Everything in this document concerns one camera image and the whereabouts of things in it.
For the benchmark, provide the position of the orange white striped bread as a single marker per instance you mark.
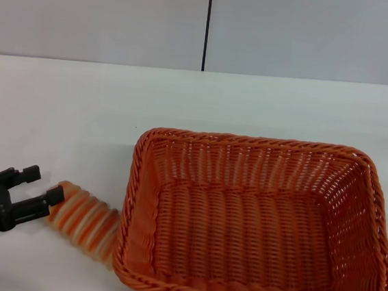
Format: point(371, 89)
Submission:
point(83, 221)

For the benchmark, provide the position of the orange woven plastic basket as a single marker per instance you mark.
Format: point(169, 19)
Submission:
point(241, 225)

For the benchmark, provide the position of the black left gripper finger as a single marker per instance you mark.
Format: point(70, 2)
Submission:
point(33, 210)
point(15, 177)

